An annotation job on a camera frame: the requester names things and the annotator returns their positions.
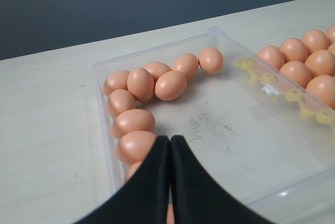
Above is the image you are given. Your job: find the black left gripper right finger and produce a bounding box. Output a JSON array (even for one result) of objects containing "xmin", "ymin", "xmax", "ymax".
[{"xmin": 170, "ymin": 135, "xmax": 272, "ymax": 223}]

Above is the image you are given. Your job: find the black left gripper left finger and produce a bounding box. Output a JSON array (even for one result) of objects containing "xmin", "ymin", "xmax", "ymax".
[{"xmin": 76, "ymin": 136, "xmax": 171, "ymax": 223}]

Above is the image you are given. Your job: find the brown egg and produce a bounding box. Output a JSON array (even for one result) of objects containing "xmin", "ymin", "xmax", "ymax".
[
  {"xmin": 143, "ymin": 62, "xmax": 172, "ymax": 82},
  {"xmin": 103, "ymin": 70, "xmax": 130, "ymax": 96},
  {"xmin": 116, "ymin": 130, "xmax": 157, "ymax": 165},
  {"xmin": 166, "ymin": 203, "xmax": 175, "ymax": 224},
  {"xmin": 106, "ymin": 89, "xmax": 136, "ymax": 118},
  {"xmin": 325, "ymin": 24, "xmax": 335, "ymax": 44},
  {"xmin": 280, "ymin": 61, "xmax": 312, "ymax": 88},
  {"xmin": 328, "ymin": 42, "xmax": 335, "ymax": 55},
  {"xmin": 301, "ymin": 29, "xmax": 330, "ymax": 55},
  {"xmin": 198, "ymin": 47, "xmax": 224, "ymax": 74},
  {"xmin": 110, "ymin": 109, "xmax": 155, "ymax": 139},
  {"xmin": 279, "ymin": 38, "xmax": 308, "ymax": 63},
  {"xmin": 124, "ymin": 161, "xmax": 142, "ymax": 183},
  {"xmin": 257, "ymin": 46, "xmax": 285, "ymax": 70},
  {"xmin": 306, "ymin": 75, "xmax": 334, "ymax": 109},
  {"xmin": 127, "ymin": 68, "xmax": 154, "ymax": 102},
  {"xmin": 305, "ymin": 49, "xmax": 335, "ymax": 78},
  {"xmin": 172, "ymin": 53, "xmax": 199, "ymax": 79},
  {"xmin": 154, "ymin": 71, "xmax": 187, "ymax": 100}
]

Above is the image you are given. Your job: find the clear plastic bin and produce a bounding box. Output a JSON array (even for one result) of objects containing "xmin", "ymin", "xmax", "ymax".
[{"xmin": 92, "ymin": 27, "xmax": 335, "ymax": 224}]

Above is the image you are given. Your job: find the yellow plastic egg tray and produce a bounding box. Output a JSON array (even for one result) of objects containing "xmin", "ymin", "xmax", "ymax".
[{"xmin": 234, "ymin": 53, "xmax": 334, "ymax": 138}]

